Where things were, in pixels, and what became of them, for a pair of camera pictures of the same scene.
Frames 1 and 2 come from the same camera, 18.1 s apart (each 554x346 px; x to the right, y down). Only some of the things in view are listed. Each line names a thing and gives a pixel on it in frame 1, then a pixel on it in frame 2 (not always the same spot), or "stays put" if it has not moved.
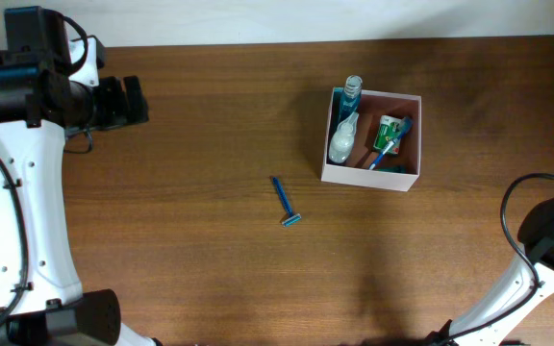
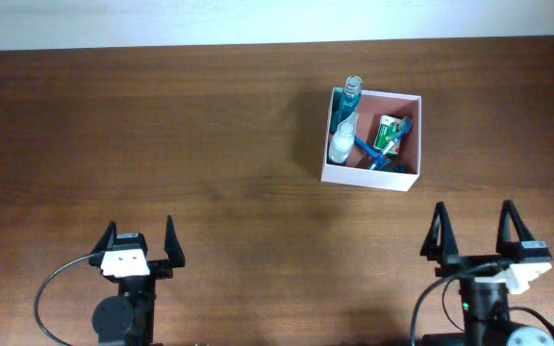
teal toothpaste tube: [393, 169] stays put
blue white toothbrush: [405, 127] stays put
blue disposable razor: [291, 217] → [379, 160]
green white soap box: [389, 129] stays put
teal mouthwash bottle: [348, 101] stays put
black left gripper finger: [136, 103] → [107, 238]
